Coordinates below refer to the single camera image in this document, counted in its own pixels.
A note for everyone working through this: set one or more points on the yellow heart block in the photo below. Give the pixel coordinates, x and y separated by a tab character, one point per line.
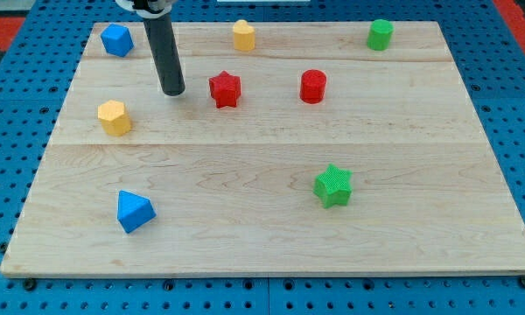
244	36

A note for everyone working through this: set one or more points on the yellow hexagonal block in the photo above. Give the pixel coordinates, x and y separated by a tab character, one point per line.
114	118

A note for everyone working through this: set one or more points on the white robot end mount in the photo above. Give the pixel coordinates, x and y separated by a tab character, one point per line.
147	8

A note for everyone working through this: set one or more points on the blue triangular block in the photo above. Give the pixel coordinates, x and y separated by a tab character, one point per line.
133	211

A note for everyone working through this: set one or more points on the wooden board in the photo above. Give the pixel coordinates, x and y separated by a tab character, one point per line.
233	187

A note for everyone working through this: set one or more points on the blue hexagonal block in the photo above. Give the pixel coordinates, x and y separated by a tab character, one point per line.
117	40

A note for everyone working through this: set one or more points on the green cylinder block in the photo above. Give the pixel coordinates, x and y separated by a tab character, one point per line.
379	35

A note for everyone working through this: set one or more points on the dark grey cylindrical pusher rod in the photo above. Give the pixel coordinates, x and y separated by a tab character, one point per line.
160	34

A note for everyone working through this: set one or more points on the red cylinder block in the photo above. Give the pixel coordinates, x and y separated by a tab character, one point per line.
313	86

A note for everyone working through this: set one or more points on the red star block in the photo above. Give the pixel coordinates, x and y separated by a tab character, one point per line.
225	89

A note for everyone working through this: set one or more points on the green star block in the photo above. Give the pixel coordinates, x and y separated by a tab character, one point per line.
333	186

